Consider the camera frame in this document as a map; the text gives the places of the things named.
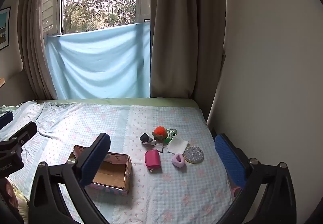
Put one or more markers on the grey microfibre cloth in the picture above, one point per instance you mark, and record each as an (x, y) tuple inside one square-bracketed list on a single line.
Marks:
[(159, 147)]

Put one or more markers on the printed cardboard box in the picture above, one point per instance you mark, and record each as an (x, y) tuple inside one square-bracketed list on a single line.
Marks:
[(113, 173)]

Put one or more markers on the person's left hand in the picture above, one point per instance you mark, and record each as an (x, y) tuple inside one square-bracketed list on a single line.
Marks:
[(6, 188)]

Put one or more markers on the small pink soft item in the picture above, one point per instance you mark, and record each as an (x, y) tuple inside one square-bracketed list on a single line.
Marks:
[(236, 191)]

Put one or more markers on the light blue hanging cloth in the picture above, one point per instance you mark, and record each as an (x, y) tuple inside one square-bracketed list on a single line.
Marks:
[(101, 62)]

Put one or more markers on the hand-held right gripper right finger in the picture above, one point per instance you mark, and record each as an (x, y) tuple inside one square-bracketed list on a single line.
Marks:
[(231, 161)]

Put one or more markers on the green mattress cover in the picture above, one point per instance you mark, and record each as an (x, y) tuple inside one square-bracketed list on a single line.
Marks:
[(126, 101)]

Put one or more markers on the framed wall picture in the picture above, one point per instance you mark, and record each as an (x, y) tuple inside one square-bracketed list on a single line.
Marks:
[(4, 28)]

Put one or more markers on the purple fluffy scrunchie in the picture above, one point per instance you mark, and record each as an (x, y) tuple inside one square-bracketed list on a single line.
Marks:
[(179, 160)]

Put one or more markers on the white paper towel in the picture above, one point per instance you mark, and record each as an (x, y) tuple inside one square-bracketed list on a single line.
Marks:
[(178, 145)]

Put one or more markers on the pink zip pouch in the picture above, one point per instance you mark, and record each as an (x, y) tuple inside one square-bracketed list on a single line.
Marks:
[(152, 161)]

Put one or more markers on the green wet wipes packet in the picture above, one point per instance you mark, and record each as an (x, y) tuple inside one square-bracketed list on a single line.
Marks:
[(171, 134)]

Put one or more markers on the checked floral bed sheet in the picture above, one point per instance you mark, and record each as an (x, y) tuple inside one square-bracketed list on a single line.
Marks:
[(156, 193)]

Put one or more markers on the pale yellow cloth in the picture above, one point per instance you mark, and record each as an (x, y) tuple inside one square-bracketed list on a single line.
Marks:
[(22, 203)]

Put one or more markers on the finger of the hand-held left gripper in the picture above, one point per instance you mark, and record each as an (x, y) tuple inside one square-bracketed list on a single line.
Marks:
[(5, 119), (25, 130)]

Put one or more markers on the black scrunchie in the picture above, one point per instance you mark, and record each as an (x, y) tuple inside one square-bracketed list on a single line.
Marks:
[(145, 138)]

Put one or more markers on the round silver glitter disc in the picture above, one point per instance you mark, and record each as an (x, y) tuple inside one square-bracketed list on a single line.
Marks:
[(193, 154)]

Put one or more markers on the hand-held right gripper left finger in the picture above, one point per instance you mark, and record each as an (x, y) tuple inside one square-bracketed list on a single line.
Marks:
[(94, 163)]

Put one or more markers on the wooden shelf edge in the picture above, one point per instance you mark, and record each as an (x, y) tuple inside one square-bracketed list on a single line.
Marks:
[(2, 82)]

